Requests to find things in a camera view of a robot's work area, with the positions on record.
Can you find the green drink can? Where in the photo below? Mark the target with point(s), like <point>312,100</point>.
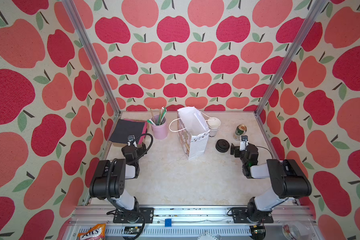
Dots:
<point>240,131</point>

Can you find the aluminium frame post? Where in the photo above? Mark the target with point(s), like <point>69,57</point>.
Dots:
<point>74,16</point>
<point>307,24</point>

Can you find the white paper gift bag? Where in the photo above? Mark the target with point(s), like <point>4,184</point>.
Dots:
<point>193,131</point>

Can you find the blue small block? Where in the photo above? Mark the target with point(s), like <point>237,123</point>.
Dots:
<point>168,222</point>

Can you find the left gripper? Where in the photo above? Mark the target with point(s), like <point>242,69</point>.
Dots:
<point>130,150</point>

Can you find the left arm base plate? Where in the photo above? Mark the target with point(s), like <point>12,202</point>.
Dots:
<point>145,215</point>

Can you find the left aluminium frame post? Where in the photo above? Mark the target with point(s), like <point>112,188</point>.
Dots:
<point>74,16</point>

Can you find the clear plastic container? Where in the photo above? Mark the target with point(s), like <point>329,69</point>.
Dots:
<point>296,231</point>

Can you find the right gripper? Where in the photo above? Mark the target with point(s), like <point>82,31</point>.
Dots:
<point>237,150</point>

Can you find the black cup lid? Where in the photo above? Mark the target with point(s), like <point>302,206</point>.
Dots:
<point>222,150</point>
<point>223,143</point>

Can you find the green paper straw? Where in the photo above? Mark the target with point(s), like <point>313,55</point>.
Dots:
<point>162,115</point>

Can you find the right aluminium frame post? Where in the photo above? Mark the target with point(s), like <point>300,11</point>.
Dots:
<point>307,24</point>

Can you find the black napkin stack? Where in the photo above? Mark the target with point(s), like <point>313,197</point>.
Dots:
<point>125,128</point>

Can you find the white paper coffee cup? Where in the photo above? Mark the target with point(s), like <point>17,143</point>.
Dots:
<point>214,125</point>

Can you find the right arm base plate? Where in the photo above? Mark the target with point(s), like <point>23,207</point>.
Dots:
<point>245,216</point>

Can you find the orange candy bag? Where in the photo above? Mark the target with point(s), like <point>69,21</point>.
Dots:
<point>98,232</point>

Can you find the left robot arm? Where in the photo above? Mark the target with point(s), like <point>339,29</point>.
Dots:
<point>109,182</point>

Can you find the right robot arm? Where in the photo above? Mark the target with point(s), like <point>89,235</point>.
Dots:
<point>287,181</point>

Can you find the pink straw holder cup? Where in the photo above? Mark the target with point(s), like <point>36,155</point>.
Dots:
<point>160,131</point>

